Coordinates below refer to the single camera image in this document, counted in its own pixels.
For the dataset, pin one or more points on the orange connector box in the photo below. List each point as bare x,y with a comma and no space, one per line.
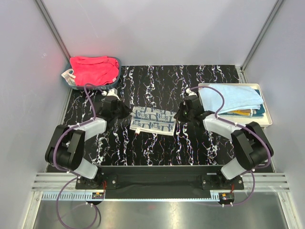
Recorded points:
98,195
229,197

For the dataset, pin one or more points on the white blue patterned towel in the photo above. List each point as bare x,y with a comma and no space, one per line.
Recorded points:
152,120

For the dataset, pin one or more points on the teal round laundry basket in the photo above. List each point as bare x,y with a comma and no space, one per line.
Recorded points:
97,87

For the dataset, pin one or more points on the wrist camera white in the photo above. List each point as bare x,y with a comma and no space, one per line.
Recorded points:
111,92
190,95

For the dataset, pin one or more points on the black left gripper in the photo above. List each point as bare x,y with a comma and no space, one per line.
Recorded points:
127,111

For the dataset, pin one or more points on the left orange connector box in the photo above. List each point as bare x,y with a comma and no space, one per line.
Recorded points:
98,195

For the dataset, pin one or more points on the teal white folded towel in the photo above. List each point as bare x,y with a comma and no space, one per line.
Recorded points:
258,112

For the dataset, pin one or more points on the brown yellow folded towel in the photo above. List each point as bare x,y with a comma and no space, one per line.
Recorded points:
245,112

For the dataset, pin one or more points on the white rectangular tray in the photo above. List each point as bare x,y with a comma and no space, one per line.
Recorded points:
264,121

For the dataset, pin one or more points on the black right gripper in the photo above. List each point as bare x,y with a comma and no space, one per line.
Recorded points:
178,116

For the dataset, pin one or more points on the aluminium front rail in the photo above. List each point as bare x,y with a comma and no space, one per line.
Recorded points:
62,187

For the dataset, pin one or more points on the red towel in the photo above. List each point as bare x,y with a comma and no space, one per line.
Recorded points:
95,70

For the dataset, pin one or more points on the right orange connector box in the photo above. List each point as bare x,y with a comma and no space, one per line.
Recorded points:
229,197

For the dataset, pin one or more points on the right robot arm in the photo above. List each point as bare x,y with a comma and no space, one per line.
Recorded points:
251,146

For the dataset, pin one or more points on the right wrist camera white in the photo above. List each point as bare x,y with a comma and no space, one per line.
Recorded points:
190,95

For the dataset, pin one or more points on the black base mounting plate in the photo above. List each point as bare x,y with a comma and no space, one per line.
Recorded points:
160,182

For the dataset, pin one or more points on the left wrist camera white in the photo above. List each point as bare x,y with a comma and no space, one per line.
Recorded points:
111,92

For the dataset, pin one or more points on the light blue towel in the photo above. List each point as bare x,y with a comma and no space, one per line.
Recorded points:
226,98

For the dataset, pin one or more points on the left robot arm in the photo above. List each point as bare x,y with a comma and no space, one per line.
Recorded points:
66,148

